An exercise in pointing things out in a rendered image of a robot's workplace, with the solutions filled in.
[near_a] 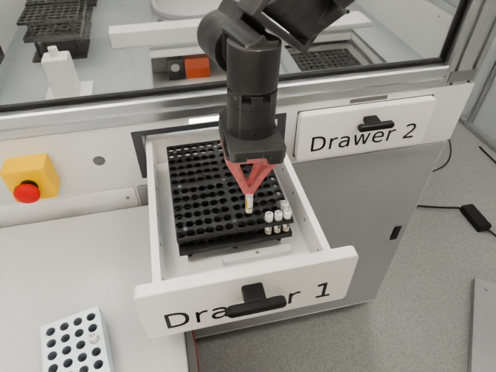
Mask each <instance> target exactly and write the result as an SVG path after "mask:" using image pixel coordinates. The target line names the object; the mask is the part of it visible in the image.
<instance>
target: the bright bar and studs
mask: <svg viewBox="0 0 496 372"><path fill-rule="evenodd" d="M291 253H292V249H291V247H290V244H282V245H278V246H273V247H266V248H262V249H254V250H250V251H246V252H238V253H233V254H229V255H222V260H223V264H224V266H231V265H235V264H242V263H246V262H251V261H258V260H263V259H267V258H274V257H278V256H283V255H290V254H291Z"/></svg>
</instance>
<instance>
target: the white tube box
mask: <svg viewBox="0 0 496 372"><path fill-rule="evenodd" d="M92 332H96V333H97V335H98V337H99V340H98V342H97V343H95V344H92V343H91V342H90V341H89V339H88V335H89V334H90V333H92ZM41 356H42V370H43V372H115V371H114V363H113V359H112V355H111V347H110V342H109V335H108V331H107V326H106V319H105V316H104V315H103V313H102V311H101V309H100V307H99V306H95V307H93V308H90V309H87V310H85V311H81V312H78V313H77V314H73V315H70V316H68V317H65V318H62V319H59V320H56V321H54V322H51V323H48V324H46V325H42V326H41Z"/></svg>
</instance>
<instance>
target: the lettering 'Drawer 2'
mask: <svg viewBox="0 0 496 372"><path fill-rule="evenodd" d="M410 125H414V127H413V129H412V130H411V131H410V132H408V133H407V134H406V135H404V136H403V138H402V139H404V138H409V137H413V136H407V135H408V134H409V133H411V132H412V131H413V130H414V129H415V128H416V124H415V123H411V124H409V125H407V127H408V126H410ZM395 130H396V129H393V130H389V132H388V135H387V139H386V141H388V138H389V136H390V133H391V132H392V131H395ZM378 133H382V135H381V136H377V137H383V136H384V132H383V131H378V132H376V133H375V134H374V135H373V138H372V141H373V142H381V141H382V139H381V140H379V141H375V140H374V138H377V137H375V136H376V135H377V134H378ZM370 134H371V133H369V134H368V136H367V137H366V139H365V140H364V134H361V136H360V138H359V140H358V142H357V136H356V135H354V139H355V145H358V143H359V141H360V140H361V138H362V144H365V143H366V142H367V140H368V138H369V136H370ZM406 136H407V137H406ZM318 138H320V139H323V146H322V147H321V148H318V149H315V150H313V147H314V139H318ZM342 138H348V140H343V141H341V142H340V143H339V147H340V148H343V147H345V146H346V147H347V146H348V145H349V141H350V137H348V136H344V137H341V139H342ZM335 139H338V137H335V138H331V139H330V144H329V148H328V149H331V144H332V142H333V140H335ZM342 142H347V143H346V145H344V146H341V143H342ZM325 144H326V139H325V137H312V142H311V152H312V151H318V150H321V149H322V148H324V146H325Z"/></svg>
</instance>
